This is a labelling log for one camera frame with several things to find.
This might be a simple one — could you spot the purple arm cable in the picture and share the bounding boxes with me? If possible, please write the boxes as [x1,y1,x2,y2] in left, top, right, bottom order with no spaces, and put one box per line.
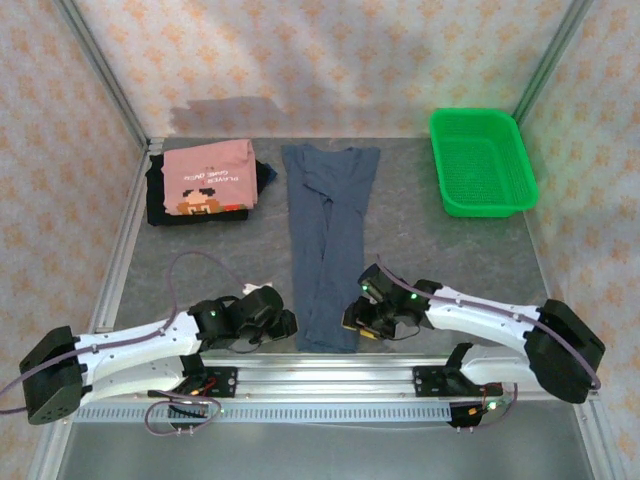
[0,251,251,436]
[375,254,601,434]

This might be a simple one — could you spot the aluminium frame post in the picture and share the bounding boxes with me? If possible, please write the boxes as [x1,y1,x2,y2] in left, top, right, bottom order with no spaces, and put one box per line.
[514,0,594,119]
[54,0,151,146]

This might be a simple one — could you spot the pink folded pixel-print t-shirt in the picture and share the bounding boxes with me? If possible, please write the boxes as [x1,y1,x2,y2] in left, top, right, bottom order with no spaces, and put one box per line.
[163,138,261,216]

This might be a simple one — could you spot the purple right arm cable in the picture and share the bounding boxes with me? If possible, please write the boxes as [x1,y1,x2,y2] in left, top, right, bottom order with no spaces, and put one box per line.
[375,254,601,434]

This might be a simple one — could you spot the aluminium table edge rail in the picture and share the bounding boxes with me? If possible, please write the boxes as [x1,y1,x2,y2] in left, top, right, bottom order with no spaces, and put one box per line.
[92,139,151,334]

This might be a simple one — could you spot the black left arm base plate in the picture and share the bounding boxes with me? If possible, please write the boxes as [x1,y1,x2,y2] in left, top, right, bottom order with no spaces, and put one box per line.
[174,366,239,399]

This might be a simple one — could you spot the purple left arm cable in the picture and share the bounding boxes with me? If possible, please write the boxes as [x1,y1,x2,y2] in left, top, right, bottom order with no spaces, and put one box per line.
[0,251,251,436]

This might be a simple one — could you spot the black folded t-shirt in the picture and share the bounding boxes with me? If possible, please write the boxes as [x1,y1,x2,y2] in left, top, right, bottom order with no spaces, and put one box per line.
[144,152,274,229]

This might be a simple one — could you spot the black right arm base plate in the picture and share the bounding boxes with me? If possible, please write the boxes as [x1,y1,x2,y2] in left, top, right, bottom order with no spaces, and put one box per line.
[412,363,504,399]

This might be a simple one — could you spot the navy folded t-shirt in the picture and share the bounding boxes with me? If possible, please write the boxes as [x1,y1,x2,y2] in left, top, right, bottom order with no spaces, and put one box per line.
[256,159,278,199]

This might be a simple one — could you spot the green plastic basket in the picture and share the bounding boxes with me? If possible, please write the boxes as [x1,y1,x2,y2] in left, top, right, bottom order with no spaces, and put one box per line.
[428,107,540,220]

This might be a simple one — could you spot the grey metal panel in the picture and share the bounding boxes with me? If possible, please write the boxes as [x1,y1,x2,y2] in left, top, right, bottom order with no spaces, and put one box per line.
[29,422,616,480]

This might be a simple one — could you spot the slotted grey cable duct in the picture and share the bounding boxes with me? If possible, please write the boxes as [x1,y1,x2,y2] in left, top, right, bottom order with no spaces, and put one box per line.
[74,402,454,424]

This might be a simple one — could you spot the blue t-shirt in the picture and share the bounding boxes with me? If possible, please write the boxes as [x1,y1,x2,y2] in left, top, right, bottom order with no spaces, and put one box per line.
[280,143,381,355]

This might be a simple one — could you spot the aluminium mounting rail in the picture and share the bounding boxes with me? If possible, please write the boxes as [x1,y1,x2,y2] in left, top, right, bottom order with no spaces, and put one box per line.
[52,355,599,404]

